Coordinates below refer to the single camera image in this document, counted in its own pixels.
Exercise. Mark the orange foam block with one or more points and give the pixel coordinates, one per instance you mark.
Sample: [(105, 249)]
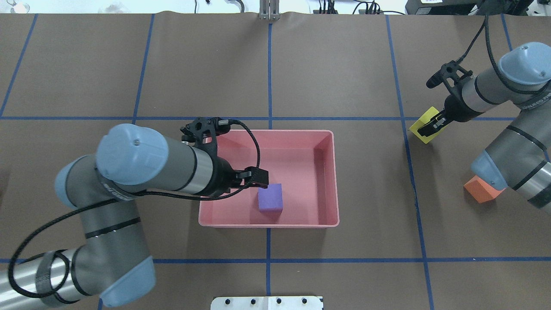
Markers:
[(480, 190)]

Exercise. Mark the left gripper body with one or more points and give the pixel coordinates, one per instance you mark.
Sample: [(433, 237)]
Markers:
[(221, 175)]

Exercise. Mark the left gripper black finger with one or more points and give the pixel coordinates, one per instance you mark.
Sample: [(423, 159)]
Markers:
[(251, 177)]

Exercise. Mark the purple foam block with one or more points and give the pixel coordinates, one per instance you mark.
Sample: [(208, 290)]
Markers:
[(270, 200)]

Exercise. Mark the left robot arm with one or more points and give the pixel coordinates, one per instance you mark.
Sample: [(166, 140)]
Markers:
[(115, 262)]

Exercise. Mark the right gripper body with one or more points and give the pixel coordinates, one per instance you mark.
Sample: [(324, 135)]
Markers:
[(454, 108)]

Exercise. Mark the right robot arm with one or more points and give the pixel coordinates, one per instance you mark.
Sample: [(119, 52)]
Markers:
[(516, 158)]

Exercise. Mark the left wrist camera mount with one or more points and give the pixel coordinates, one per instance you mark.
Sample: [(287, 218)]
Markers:
[(203, 133)]

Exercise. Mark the aluminium frame post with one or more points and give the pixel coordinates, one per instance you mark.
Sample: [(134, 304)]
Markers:
[(269, 10)]

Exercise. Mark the white camera pole base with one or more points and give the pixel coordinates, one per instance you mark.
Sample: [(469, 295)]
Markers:
[(268, 303)]

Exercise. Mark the yellow foam block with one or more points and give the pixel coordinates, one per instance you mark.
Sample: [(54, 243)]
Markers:
[(416, 125)]

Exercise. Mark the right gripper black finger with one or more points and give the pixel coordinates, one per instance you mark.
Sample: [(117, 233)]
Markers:
[(432, 123)]

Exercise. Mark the pink plastic bin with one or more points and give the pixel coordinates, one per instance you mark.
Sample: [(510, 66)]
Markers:
[(304, 162)]

